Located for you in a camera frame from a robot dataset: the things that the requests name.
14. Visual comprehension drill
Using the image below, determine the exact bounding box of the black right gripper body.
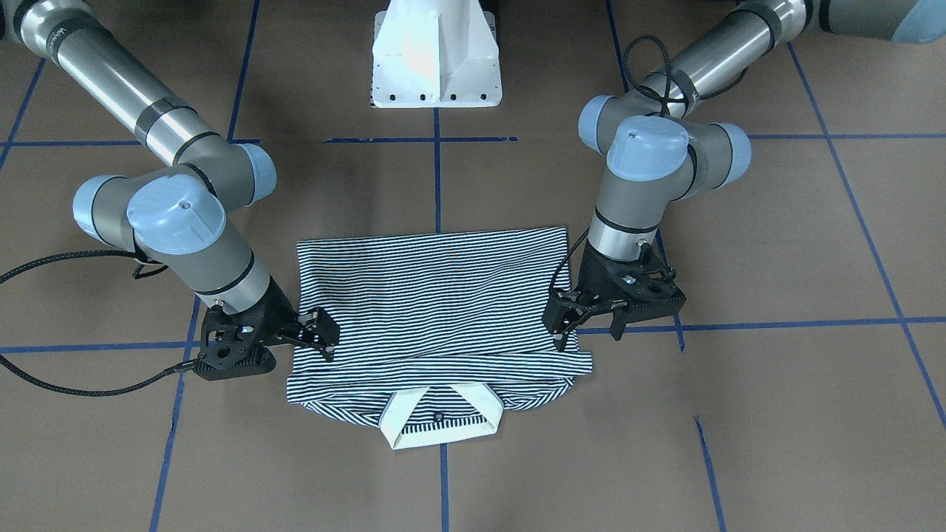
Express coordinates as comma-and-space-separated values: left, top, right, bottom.
192, 279, 340, 381

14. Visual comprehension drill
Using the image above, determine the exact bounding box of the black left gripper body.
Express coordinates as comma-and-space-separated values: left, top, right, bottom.
542, 245, 686, 335

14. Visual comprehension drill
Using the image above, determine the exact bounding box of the navy white striped polo shirt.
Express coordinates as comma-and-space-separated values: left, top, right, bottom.
286, 227, 593, 450

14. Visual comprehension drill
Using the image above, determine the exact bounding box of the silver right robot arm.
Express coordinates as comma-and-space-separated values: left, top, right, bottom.
2, 1, 340, 381

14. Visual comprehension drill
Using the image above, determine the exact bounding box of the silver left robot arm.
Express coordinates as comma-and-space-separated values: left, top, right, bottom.
542, 1, 944, 351

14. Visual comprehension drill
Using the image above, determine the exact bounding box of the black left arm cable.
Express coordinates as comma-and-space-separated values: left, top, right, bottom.
548, 35, 747, 296

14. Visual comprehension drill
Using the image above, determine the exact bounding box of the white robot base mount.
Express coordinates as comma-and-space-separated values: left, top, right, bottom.
370, 1, 503, 109

